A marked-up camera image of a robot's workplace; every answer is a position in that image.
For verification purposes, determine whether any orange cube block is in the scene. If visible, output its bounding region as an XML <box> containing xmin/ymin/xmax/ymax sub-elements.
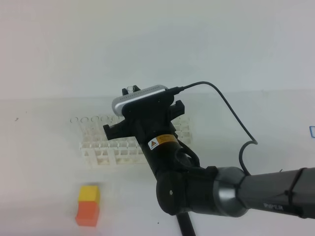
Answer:
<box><xmin>75</xmin><ymin>201</ymin><xmax>99</xmax><ymax>227</ymax></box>

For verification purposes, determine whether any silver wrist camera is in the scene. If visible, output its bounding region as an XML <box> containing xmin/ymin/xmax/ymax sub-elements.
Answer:
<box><xmin>112</xmin><ymin>85</ymin><xmax>168</xmax><ymax>117</ymax></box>

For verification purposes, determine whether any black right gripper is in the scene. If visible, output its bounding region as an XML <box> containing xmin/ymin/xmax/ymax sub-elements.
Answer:
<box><xmin>103</xmin><ymin>85</ymin><xmax>185</xmax><ymax>146</ymax></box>

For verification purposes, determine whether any black right camera cable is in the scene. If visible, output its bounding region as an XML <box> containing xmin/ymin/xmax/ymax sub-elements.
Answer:
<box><xmin>167</xmin><ymin>81</ymin><xmax>258</xmax><ymax>177</ymax></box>

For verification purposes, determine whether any white plastic test tube rack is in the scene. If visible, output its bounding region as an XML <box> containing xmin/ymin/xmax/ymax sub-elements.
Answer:
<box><xmin>78</xmin><ymin>115</ymin><xmax>193</xmax><ymax>169</ymax></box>

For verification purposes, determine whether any yellow cube block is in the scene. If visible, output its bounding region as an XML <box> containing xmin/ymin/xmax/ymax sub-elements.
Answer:
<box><xmin>78</xmin><ymin>185</ymin><xmax>100</xmax><ymax>204</ymax></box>

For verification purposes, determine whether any clear glass test tube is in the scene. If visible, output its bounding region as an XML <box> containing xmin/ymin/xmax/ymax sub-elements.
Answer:
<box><xmin>126</xmin><ymin>86</ymin><xmax>134</xmax><ymax>94</ymax></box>

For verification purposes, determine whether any black round-headed stand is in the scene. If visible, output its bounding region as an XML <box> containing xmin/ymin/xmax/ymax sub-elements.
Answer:
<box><xmin>176</xmin><ymin>212</ymin><xmax>196</xmax><ymax>236</ymax></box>

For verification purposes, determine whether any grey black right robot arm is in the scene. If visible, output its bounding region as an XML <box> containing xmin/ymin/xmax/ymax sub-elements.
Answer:
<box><xmin>103</xmin><ymin>85</ymin><xmax>315</xmax><ymax>218</ymax></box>

